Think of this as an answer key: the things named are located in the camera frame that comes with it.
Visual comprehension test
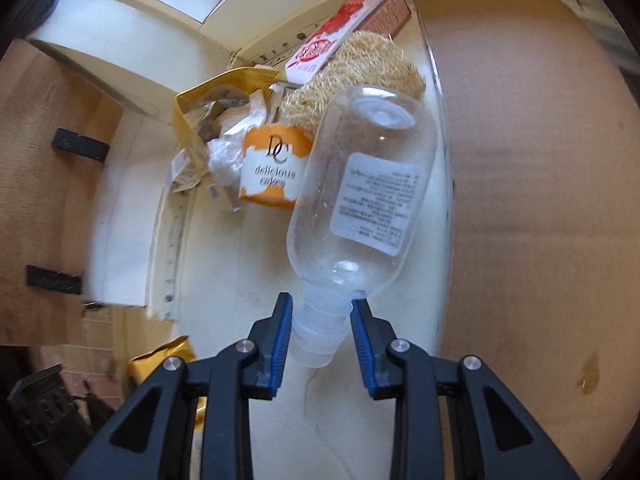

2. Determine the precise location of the gold foil wrapper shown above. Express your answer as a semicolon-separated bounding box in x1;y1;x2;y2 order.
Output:
126;336;209;433

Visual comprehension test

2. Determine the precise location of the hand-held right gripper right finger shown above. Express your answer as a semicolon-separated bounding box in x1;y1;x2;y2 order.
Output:
350;297;581;480

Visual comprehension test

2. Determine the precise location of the clear plastic bottle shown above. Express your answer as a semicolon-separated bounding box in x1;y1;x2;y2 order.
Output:
287;85;440;368

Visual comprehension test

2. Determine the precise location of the yellow paper bag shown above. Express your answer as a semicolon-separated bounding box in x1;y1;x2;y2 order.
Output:
173;66;282;177

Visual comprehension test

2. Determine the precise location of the crumpled white plastic wrap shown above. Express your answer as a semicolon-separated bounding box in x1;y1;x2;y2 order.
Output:
206;137;248;190

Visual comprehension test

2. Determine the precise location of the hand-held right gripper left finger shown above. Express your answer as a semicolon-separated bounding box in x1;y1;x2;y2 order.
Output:
65;292;294;480

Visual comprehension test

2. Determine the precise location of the tan loofah scrubber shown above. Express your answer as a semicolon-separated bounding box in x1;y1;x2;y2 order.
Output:
279;30;427;137

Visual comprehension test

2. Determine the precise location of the orange and white paper cup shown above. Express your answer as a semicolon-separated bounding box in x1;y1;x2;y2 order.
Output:
239;127;314;209

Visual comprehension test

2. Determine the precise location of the white cutting board stand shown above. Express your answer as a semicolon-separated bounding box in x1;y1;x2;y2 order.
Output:
26;105;181;322

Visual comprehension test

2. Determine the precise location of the red and white carton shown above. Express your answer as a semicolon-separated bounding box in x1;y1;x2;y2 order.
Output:
285;0;414;84

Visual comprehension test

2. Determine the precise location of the brown cardboard sheet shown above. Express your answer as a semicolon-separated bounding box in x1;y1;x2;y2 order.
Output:
415;0;640;477

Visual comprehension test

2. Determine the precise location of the wooden cutting board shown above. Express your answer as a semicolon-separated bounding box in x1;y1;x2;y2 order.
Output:
0;40;124;347

